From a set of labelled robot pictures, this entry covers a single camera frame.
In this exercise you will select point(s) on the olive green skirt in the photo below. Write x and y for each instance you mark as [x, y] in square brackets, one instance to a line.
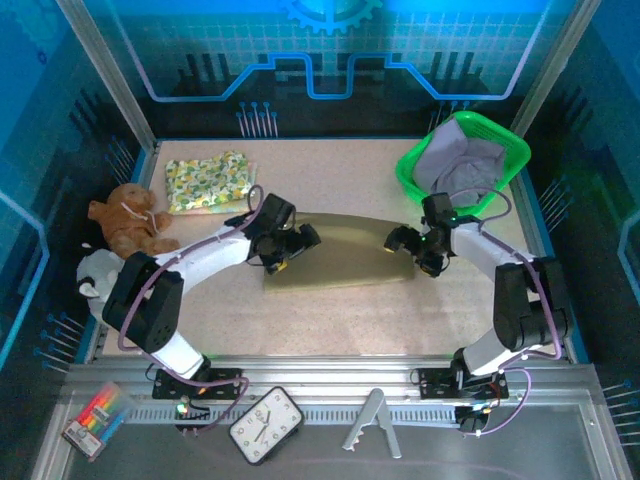
[345, 255]

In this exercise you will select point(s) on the pastel floral skirt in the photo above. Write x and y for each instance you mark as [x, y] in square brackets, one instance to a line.
[210, 211]

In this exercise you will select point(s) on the lavender grey skirt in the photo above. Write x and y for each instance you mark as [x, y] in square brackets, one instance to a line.
[450, 160]

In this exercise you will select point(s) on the lemon print skirt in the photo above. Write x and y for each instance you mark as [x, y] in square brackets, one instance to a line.
[210, 180]

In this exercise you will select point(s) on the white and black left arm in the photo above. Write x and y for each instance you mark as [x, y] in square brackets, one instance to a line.
[210, 260]

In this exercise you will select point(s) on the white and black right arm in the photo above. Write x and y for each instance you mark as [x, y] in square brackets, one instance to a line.
[480, 250]

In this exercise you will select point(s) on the aluminium cross beam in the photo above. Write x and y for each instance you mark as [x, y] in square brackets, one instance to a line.
[325, 372]

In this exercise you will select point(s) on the green plastic basket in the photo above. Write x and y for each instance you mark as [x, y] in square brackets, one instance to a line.
[517, 150]

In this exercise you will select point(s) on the grey metal stand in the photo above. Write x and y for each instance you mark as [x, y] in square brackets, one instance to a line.
[372, 405]

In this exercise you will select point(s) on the brown plush bear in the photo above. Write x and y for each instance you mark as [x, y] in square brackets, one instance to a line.
[125, 220]

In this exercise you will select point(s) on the black white analog clock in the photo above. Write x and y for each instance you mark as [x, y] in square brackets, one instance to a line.
[265, 425]

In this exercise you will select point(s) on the black controller board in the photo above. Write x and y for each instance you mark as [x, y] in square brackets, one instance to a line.
[470, 422]
[192, 425]

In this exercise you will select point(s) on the grey white plush husky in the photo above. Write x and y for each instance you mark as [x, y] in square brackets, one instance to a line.
[95, 270]

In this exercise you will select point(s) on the pack of coloured markers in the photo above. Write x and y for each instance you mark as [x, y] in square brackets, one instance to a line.
[95, 420]

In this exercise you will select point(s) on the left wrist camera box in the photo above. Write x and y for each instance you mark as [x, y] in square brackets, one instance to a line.
[275, 212]

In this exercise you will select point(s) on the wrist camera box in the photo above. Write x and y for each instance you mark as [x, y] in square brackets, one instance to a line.
[275, 212]
[437, 207]

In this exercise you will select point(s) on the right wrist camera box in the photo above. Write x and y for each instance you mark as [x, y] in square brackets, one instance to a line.
[437, 207]

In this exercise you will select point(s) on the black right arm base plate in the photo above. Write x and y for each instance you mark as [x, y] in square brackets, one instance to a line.
[435, 385]

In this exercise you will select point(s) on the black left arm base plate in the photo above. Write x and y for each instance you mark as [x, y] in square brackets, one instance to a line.
[225, 382]

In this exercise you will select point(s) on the aluminium frame post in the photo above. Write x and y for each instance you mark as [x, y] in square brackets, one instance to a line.
[550, 65]
[107, 75]

